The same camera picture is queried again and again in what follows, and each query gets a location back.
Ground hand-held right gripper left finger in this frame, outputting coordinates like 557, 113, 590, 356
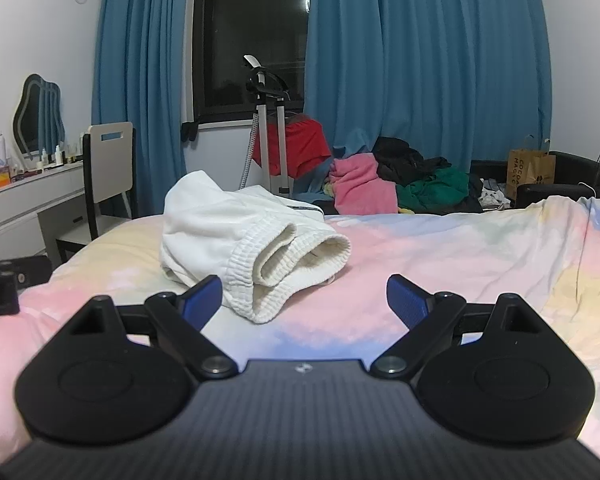
60, 275, 239, 380

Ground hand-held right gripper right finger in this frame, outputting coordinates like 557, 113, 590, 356
371, 274, 551, 380

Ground white pants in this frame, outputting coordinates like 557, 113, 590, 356
159, 170, 353, 325

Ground pastel bed blanket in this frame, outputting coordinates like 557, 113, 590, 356
0, 194, 600, 466

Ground white dressing table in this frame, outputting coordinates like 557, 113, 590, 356
0, 160, 88, 267

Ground green cloth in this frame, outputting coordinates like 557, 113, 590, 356
396, 167, 471, 211

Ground pink cloth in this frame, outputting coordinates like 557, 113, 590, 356
328, 154, 398, 216

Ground black cloth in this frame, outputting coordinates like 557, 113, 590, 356
371, 136, 453, 187

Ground row of cosmetic bottles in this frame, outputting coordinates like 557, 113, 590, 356
9, 141, 86, 175

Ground wavy black-framed mirror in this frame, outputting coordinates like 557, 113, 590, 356
12, 74, 66, 157

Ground red cloth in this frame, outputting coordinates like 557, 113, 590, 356
251, 115, 333, 178

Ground brown paper bag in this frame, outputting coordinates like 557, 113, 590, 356
506, 135, 557, 202

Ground garment steamer stand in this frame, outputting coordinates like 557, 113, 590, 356
243, 54, 292, 200

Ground black sofa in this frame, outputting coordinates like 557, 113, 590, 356
470, 150, 600, 211

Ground blue curtain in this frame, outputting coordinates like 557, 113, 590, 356
91, 0, 211, 221
304, 0, 553, 198

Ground dark window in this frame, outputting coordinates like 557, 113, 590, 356
192, 0, 312, 128

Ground beige chair with black frame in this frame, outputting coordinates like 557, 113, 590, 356
55, 121, 138, 263

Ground white charging cable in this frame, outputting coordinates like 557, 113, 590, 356
576, 152, 600, 198

